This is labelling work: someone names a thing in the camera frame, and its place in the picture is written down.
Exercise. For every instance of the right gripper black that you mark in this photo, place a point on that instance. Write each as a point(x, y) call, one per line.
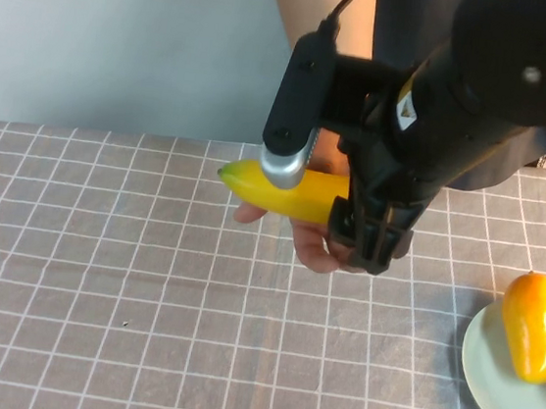
point(394, 179)

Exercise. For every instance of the yellow banana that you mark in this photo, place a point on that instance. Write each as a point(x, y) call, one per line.
point(303, 195)

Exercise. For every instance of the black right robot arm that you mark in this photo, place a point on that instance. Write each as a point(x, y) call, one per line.
point(518, 45)

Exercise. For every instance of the person's right hand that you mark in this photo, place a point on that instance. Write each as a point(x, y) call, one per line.
point(317, 251)

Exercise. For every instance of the orange-yellow mango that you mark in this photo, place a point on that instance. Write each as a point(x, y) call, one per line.
point(532, 328)

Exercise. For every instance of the pale green plate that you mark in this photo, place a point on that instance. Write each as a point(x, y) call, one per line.
point(489, 387)

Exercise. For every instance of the blue-grey shirt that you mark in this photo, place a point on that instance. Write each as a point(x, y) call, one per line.
point(402, 27)

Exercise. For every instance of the grey white-checked tablecloth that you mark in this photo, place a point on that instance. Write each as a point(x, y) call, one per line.
point(144, 298)

